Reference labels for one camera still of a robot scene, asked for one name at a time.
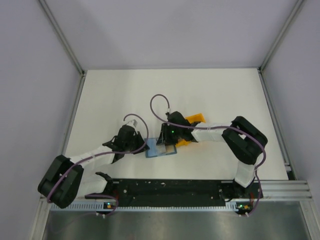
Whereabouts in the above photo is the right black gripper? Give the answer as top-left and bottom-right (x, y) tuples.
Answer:
(157, 123), (183, 147)

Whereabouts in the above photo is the gold credit card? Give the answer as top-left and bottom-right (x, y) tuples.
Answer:
(165, 146), (177, 155)

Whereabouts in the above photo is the blue leather card holder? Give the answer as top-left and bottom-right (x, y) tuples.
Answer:
(145, 138), (177, 158)

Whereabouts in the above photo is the orange plastic card stand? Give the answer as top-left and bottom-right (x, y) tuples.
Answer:
(175, 113), (206, 148)

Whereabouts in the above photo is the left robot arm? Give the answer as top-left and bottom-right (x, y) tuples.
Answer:
(37, 120), (149, 209)

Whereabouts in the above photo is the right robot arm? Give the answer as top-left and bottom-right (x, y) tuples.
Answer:
(156, 111), (268, 198)

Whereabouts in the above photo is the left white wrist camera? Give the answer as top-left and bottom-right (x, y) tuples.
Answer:
(125, 119), (138, 131)

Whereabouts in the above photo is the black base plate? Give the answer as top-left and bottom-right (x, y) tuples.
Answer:
(85, 178), (263, 207)

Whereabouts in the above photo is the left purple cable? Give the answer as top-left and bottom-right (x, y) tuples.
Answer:
(46, 114), (150, 217)

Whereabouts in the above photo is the purple cable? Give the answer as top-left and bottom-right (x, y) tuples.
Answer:
(46, 114), (150, 217)
(149, 94), (266, 217)

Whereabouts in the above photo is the grey cable duct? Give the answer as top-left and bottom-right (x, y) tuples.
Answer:
(63, 201), (239, 212)

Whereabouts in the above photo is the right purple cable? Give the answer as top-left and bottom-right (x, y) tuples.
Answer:
(149, 94), (266, 217)

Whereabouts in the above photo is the aluminium frame rail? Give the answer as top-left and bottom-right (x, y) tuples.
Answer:
(52, 179), (312, 201)

